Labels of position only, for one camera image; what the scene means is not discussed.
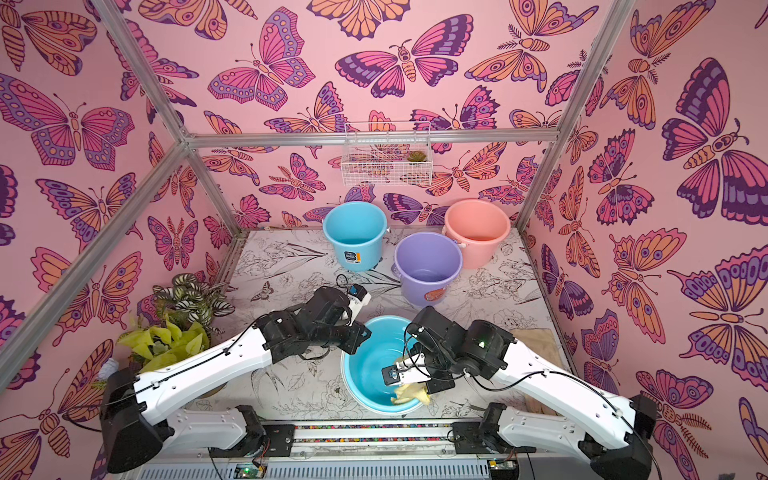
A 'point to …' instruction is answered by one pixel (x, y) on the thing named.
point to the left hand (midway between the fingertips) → (373, 332)
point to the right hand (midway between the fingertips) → (413, 365)
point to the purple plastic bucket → (425, 263)
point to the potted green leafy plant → (184, 324)
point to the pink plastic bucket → (478, 226)
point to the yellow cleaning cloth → (410, 392)
